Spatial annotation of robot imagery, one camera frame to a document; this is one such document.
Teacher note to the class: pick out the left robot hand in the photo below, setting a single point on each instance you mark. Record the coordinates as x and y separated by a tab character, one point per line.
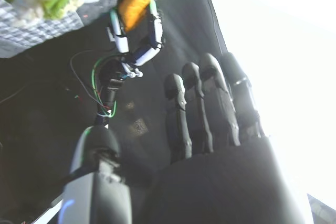
223	190

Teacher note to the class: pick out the orange toy bread loaf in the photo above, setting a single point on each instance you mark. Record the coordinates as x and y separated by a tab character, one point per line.
134	9

